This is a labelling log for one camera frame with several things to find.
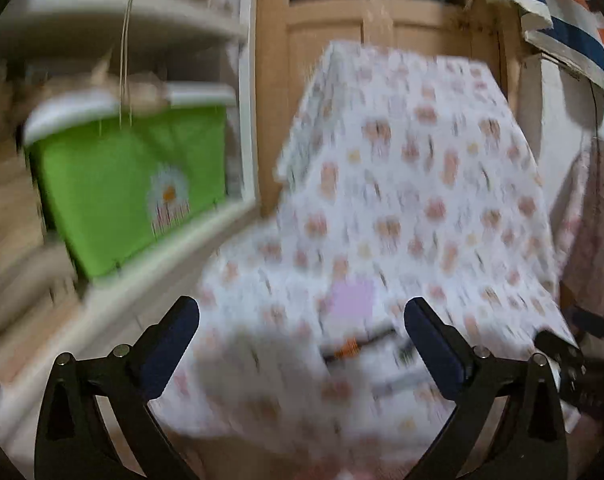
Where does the pink sticky note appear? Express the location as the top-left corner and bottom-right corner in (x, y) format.
(327, 277), (378, 321)

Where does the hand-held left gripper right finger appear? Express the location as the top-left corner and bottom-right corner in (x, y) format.
(403, 296), (569, 480)

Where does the wooden door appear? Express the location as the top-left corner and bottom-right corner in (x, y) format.
(254, 0), (520, 221)

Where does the pink patterned cloth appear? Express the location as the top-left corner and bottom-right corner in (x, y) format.
(552, 137), (604, 318)

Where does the hanging beige string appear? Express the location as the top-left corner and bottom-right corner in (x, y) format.
(118, 0), (150, 126)

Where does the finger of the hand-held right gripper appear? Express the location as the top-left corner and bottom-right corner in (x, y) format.
(569, 305), (604, 343)
(534, 329), (589, 386)

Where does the green storage box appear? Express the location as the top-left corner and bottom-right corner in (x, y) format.
(23, 82), (238, 281)

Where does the bear print tablecloth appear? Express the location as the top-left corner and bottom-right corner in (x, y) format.
(147, 40), (583, 466)

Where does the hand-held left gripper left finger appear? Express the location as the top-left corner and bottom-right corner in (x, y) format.
(34, 296), (202, 480)

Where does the striped blue orange cloth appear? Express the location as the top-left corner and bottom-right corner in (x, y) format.
(477, 0), (604, 103)

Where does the orange black pen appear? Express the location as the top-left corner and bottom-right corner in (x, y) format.
(319, 327), (413, 361)

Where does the white shelf unit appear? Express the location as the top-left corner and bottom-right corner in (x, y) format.
(0, 0), (263, 411)

